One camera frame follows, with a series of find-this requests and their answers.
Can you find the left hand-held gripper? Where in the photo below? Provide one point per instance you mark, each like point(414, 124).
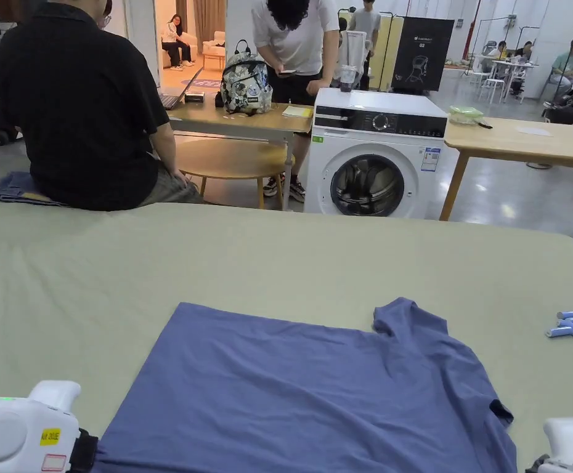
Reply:
point(8, 438)

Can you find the folded dark blue jeans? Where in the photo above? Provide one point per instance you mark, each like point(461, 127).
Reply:
point(10, 187)

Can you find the blue shirt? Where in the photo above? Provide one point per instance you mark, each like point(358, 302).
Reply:
point(291, 394)

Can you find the bed with pale green sheet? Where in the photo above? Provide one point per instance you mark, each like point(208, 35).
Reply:
point(267, 256)

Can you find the white washing machine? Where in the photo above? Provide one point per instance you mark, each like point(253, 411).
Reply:
point(370, 162)

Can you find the group of people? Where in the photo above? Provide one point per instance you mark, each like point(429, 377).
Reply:
point(511, 59)

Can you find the black standing banner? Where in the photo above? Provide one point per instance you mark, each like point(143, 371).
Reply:
point(422, 54)

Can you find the white armchair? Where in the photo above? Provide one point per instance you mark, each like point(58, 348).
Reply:
point(213, 49)

